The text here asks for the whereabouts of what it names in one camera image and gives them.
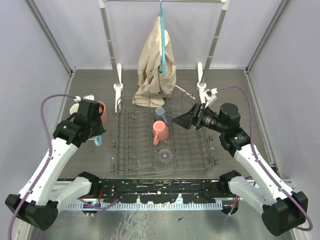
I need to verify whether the beige cloth garment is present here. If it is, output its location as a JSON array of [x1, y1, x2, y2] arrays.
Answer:
[[132, 17, 177, 108]]

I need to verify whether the white clothes rack stand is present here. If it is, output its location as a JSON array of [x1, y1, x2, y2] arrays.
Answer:
[[97, 0, 231, 113]]

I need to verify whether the light blue mug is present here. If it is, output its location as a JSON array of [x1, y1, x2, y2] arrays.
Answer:
[[89, 135, 102, 147]]

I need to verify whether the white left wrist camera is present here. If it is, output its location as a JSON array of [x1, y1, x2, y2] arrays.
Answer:
[[74, 94, 95, 103]]

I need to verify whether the yellow-green mug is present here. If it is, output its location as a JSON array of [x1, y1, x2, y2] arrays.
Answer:
[[69, 103, 79, 115]]

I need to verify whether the pink mug with handle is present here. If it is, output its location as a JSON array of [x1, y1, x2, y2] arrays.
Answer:
[[152, 121, 170, 146]]

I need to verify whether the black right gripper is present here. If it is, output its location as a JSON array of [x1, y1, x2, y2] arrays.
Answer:
[[172, 102, 227, 134]]

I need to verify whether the grey wire dish rack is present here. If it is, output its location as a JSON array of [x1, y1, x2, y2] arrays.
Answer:
[[110, 92, 219, 178]]

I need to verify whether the pink handleless tumbler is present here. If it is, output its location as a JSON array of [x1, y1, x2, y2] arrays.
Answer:
[[99, 101, 109, 126]]

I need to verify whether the clear glass cup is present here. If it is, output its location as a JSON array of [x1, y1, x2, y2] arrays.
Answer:
[[158, 148, 173, 167]]

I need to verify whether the blue clothes hanger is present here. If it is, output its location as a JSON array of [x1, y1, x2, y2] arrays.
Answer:
[[159, 0, 166, 76]]

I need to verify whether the grey-blue dotted mug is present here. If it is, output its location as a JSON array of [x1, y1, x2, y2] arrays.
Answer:
[[154, 107, 168, 125]]

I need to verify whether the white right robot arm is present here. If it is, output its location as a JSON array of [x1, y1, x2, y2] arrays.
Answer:
[[172, 103, 310, 237]]

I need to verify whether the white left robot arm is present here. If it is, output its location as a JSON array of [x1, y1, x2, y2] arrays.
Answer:
[[5, 99, 105, 231]]

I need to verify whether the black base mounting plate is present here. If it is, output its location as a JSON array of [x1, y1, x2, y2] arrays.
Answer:
[[80, 178, 235, 204]]

